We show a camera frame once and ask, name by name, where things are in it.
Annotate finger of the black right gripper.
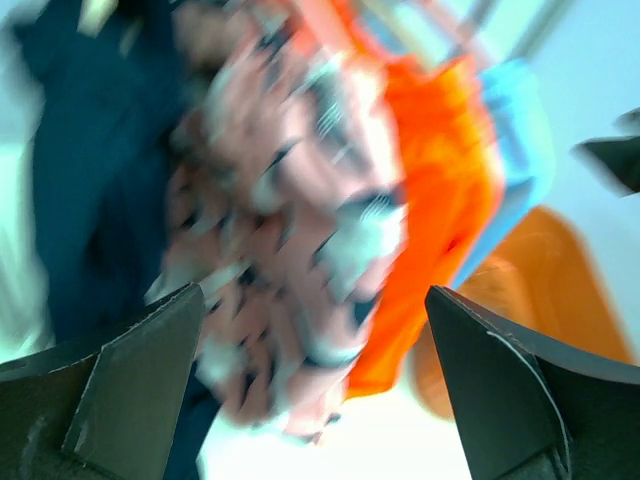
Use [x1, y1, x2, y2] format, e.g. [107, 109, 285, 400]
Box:
[574, 108, 639, 196]

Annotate orange plastic basket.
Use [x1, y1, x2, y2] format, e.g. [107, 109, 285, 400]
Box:
[412, 205, 636, 421]

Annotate navy blue shorts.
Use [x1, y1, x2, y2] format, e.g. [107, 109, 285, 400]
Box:
[12, 0, 221, 480]

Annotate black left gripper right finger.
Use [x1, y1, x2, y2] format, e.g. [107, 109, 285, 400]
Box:
[425, 287, 639, 480]

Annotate orange shorts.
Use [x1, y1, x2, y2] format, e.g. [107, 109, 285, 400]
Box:
[294, 0, 506, 401]

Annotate light blue shorts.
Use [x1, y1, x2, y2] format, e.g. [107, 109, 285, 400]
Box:
[452, 59, 556, 288]

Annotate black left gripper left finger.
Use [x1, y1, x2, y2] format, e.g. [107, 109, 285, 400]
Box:
[1, 285, 204, 479]

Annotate pink patterned shorts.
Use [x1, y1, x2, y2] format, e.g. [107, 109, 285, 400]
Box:
[149, 1, 406, 443]

